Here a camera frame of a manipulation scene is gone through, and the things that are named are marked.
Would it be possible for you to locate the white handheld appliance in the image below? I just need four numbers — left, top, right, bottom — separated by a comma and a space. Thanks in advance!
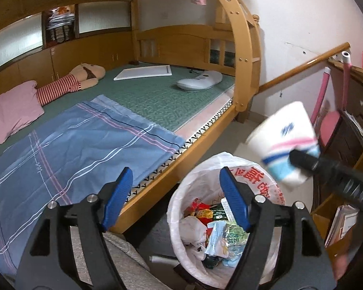
176, 71, 223, 92

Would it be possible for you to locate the wooden stair handrail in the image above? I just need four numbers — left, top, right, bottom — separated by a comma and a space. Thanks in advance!
257, 42, 351, 94

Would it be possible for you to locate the light green wrapper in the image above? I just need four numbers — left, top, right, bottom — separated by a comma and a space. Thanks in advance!
224, 223, 249, 247

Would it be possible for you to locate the paper cup with stripes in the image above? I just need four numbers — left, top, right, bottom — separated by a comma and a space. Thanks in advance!
246, 101, 320, 190

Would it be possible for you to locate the white trash bin with liner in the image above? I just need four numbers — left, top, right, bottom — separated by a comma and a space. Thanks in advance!
167, 152, 285, 289

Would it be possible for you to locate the person's right hand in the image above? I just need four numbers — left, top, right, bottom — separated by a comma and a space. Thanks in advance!
333, 253, 349, 281

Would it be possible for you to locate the striped plush doll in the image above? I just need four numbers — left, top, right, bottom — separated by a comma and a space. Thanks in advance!
37, 64, 106, 106

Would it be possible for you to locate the grey trouser knee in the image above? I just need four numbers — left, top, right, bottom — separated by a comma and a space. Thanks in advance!
71, 226, 168, 290

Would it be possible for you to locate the white flat board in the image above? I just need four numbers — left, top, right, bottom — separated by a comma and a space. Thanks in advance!
113, 65, 172, 81

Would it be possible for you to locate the cardboard box with books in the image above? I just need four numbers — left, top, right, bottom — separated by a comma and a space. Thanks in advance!
311, 144, 363, 267

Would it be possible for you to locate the pink pillow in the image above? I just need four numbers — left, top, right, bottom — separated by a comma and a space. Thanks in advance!
0, 80, 44, 145

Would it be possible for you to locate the stack of papers on shelf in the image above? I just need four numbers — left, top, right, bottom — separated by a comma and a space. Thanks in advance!
43, 5, 76, 47

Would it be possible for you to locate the dark green foil wrapper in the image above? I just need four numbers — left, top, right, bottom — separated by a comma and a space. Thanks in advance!
202, 255, 224, 270

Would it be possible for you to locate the crumpled white tissue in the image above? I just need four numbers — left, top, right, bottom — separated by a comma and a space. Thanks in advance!
179, 216, 207, 246

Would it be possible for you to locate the blue striped blanket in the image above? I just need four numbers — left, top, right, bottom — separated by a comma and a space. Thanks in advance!
0, 95, 185, 275

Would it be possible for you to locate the wooden bunk bed frame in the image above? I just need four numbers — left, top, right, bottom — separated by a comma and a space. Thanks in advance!
0, 0, 261, 233

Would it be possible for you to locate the green wafer wrapper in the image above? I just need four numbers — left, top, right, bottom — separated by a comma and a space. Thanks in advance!
210, 198, 235, 223

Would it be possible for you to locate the red snack wrapper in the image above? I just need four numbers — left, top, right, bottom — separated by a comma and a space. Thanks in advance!
183, 198, 213, 219

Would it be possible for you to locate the green bed mat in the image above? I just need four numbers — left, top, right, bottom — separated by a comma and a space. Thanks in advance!
0, 65, 235, 155

